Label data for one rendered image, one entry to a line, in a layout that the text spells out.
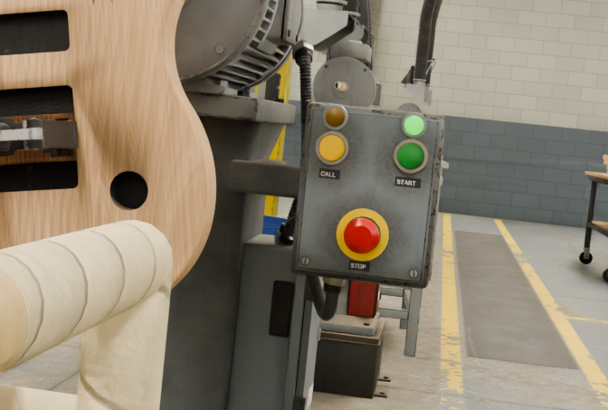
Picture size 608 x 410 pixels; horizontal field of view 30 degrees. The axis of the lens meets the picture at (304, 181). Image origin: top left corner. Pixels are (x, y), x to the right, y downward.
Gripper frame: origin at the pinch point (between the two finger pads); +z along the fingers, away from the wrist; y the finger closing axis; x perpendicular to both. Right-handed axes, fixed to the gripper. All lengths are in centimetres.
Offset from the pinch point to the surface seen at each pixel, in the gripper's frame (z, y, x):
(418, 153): 22.7, 37.4, -3.7
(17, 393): -63, 23, -12
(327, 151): 22.7, 27.0, -2.9
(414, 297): 453, 23, -77
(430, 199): 23.4, 38.4, -9.0
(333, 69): 352, -2, 30
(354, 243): 20.6, 29.7, -13.4
